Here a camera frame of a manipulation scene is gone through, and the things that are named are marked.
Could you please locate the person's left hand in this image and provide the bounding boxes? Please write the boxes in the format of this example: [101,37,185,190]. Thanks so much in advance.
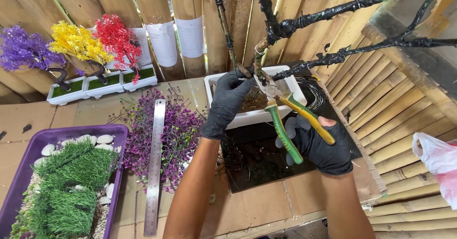
[201,68,256,140]

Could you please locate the person's right hand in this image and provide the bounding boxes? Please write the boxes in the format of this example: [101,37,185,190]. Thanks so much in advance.
[274,116,354,176]

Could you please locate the green and yellow handled pliers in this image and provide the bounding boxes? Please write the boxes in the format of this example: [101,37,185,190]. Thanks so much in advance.
[253,69,336,165]

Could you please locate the brown twig with green wire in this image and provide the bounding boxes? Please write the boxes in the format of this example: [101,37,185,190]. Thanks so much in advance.
[213,0,253,78]

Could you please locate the white rectangular planter pot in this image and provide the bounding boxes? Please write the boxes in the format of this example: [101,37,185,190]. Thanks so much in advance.
[204,65,308,130]

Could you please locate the pile of purple artificial foliage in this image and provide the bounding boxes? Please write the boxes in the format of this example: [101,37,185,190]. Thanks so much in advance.
[106,86,207,194]

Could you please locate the black work mat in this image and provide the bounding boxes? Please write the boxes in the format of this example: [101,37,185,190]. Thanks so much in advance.
[221,60,363,194]

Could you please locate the brown cardboard sheet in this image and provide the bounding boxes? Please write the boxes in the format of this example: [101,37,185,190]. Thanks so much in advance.
[0,77,388,239]

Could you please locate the steel ruler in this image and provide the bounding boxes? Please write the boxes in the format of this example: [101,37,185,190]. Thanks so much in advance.
[143,98,167,237]

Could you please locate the white and pink plastic bag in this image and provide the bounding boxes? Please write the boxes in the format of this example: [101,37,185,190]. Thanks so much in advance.
[412,132,457,211]

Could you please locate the red artificial bonsai tree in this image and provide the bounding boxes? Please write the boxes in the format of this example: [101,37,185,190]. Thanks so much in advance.
[92,14,159,93]

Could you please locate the group of white smooth stones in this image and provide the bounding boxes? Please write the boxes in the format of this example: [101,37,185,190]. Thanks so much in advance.
[33,134,118,206]

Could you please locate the yellow artificial bonsai tree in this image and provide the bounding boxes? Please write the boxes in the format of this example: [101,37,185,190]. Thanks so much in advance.
[49,20,124,99]

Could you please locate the green artificial grass patch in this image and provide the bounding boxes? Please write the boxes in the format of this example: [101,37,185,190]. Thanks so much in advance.
[33,140,119,191]
[27,186,98,238]

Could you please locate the fine gravel bed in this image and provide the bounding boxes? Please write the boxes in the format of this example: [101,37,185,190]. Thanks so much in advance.
[11,171,112,239]

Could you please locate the purple artificial bonsai tree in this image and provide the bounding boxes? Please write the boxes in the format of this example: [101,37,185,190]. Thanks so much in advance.
[0,24,90,106]

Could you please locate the purple plastic tray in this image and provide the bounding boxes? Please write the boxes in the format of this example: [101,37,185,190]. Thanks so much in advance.
[0,124,129,239]

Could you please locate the black wire coil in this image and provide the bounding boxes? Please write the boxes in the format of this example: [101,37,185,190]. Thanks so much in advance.
[295,76,330,112]

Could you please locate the black taped tree frame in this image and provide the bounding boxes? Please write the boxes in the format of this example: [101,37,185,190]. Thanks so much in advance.
[250,0,457,83]

